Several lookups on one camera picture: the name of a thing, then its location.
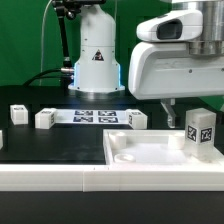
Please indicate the white L-shaped obstacle fence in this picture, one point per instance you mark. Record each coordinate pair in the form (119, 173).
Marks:
(112, 177)

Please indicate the white tag sheet with markers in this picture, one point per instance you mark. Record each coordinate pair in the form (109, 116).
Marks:
(75, 116)

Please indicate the white block at left edge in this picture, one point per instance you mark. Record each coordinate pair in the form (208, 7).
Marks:
(1, 139)

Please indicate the white square tabletop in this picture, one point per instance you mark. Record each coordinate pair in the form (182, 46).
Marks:
(154, 147)

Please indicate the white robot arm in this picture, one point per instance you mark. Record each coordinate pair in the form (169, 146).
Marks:
(97, 73)

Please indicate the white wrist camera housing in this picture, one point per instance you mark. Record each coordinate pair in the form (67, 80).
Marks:
(175, 26)

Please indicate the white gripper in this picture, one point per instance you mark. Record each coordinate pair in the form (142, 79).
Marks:
(167, 70)

